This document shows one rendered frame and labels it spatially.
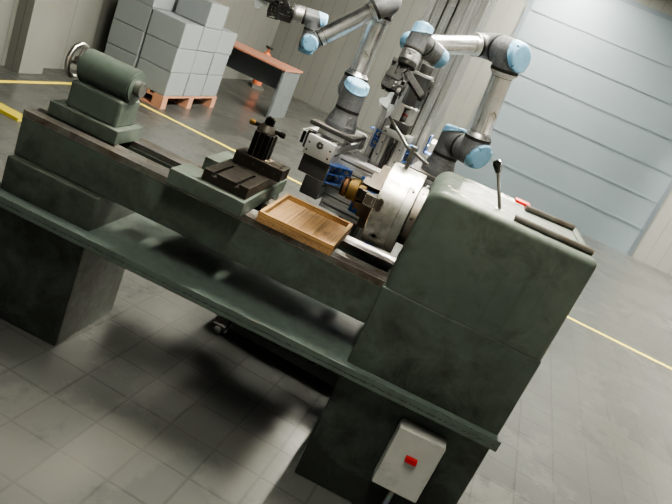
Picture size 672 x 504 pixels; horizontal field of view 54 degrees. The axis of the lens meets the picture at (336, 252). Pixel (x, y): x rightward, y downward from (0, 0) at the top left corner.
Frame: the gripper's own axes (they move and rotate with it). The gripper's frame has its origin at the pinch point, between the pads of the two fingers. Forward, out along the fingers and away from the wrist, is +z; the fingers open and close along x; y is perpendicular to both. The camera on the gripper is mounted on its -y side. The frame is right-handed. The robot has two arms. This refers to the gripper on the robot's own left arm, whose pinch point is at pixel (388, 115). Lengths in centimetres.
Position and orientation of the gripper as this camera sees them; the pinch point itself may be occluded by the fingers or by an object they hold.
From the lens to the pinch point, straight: 242.2
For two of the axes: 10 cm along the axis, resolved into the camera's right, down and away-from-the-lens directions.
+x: -0.8, -0.3, -10.0
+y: -9.0, -4.3, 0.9
